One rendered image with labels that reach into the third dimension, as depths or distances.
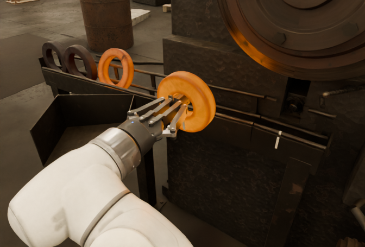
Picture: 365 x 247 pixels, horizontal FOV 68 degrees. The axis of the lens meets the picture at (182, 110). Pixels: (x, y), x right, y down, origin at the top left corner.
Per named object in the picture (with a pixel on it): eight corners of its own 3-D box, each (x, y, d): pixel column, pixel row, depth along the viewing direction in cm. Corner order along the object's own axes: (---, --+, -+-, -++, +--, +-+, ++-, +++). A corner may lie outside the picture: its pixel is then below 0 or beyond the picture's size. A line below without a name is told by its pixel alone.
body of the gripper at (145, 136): (113, 151, 56) (143, 127, 62) (144, 168, 51) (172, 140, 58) (106, 122, 51) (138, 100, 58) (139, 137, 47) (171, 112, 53)
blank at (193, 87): (160, 65, 67) (151, 71, 65) (215, 75, 59) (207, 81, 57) (168, 118, 75) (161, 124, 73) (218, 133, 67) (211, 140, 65)
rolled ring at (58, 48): (58, 43, 121) (65, 41, 123) (36, 40, 130) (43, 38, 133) (70, 81, 130) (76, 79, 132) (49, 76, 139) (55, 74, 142)
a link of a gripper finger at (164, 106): (144, 135, 57) (139, 133, 57) (174, 109, 64) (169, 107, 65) (143, 120, 54) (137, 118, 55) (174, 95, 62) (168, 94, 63)
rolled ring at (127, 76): (99, 45, 115) (105, 46, 118) (95, 88, 118) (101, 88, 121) (131, 50, 105) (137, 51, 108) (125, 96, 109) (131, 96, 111)
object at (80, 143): (94, 226, 130) (57, 94, 92) (148, 225, 130) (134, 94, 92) (81, 269, 113) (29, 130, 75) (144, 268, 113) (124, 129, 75)
